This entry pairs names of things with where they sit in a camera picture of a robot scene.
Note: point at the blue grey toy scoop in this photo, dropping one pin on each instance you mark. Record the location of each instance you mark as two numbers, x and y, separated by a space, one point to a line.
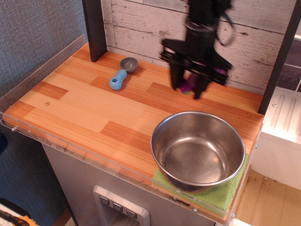
127 65

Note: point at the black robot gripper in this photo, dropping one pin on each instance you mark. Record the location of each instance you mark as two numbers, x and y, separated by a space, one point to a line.
195 54

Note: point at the grey toy fridge cabinet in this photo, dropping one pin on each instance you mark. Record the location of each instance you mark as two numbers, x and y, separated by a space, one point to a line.
77 179

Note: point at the dark right shelf post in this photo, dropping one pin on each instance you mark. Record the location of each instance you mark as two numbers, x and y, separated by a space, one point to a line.
280 60

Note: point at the green cloth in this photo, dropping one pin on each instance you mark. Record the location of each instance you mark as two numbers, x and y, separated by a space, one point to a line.
217 201

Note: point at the dark left shelf post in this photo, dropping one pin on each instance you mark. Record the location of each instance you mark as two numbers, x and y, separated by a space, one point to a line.
95 28

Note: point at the clear acrylic edge guard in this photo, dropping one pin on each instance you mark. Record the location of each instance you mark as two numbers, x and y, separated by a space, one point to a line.
127 150

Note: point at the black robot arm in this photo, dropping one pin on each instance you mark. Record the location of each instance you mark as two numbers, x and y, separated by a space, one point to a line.
206 13

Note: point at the silver metal bowl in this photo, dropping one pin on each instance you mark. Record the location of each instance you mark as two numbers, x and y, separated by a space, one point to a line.
197 152

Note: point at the silver ice dispenser panel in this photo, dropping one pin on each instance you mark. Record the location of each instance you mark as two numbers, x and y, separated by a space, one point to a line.
115 210

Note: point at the orange object bottom left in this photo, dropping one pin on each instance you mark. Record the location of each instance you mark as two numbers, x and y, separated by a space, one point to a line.
7 219

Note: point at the dark shelf post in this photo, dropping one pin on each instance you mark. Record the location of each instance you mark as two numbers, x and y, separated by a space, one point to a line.
95 28
280 60

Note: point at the white toy sink unit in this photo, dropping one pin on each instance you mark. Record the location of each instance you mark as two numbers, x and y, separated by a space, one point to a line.
277 154

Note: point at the purple toy eggplant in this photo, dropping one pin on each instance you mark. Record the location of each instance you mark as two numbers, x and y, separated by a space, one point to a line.
188 84

